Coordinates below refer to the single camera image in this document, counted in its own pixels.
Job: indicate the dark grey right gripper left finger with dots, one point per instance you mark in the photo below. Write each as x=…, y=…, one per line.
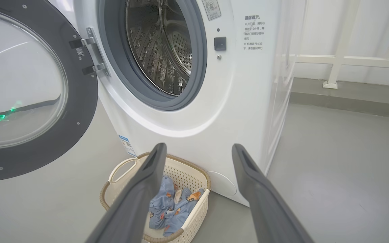
x=133, y=202

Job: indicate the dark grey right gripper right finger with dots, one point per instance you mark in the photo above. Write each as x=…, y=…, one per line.
x=265, y=202

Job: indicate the dark round washer door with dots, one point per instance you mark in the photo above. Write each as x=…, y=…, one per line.
x=79, y=118

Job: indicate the white front-load washing machine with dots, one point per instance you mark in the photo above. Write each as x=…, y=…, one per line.
x=214, y=101

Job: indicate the stainless steel washing machine drum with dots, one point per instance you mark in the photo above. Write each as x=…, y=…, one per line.
x=160, y=50

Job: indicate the black door latch socket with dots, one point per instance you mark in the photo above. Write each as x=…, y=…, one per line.
x=220, y=43

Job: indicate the round white filter cover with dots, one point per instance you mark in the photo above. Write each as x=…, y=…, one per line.
x=223, y=184

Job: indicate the blue energy label sticker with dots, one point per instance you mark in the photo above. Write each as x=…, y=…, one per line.
x=127, y=145

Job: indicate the cream perforated laundry basket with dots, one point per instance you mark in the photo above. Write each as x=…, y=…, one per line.
x=187, y=175

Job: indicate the white metal railing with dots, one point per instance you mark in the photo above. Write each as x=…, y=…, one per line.
x=339, y=60

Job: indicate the grey warning sticker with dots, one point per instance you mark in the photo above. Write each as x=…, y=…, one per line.
x=212, y=8

